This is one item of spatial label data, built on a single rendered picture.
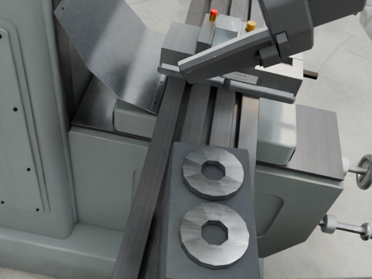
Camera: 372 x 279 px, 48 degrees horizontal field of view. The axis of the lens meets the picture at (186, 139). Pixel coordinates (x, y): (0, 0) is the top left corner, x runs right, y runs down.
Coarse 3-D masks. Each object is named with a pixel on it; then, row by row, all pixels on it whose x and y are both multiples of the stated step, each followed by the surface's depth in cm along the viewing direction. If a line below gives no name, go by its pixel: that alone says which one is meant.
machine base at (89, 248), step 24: (0, 240) 147; (24, 240) 146; (48, 240) 148; (72, 240) 149; (96, 240) 150; (120, 240) 151; (0, 264) 156; (24, 264) 152; (48, 264) 149; (72, 264) 149; (96, 264) 148
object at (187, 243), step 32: (192, 160) 61; (224, 160) 62; (192, 192) 58; (224, 192) 58; (192, 224) 54; (224, 224) 54; (160, 256) 65; (192, 256) 51; (224, 256) 51; (256, 256) 53
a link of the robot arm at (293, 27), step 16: (272, 0) 24; (288, 0) 24; (304, 0) 24; (320, 0) 25; (336, 0) 25; (352, 0) 26; (272, 16) 24; (288, 16) 24; (304, 16) 24; (320, 16) 26; (336, 16) 27; (272, 32) 25; (288, 32) 25; (304, 32) 25; (288, 48) 26; (304, 48) 26
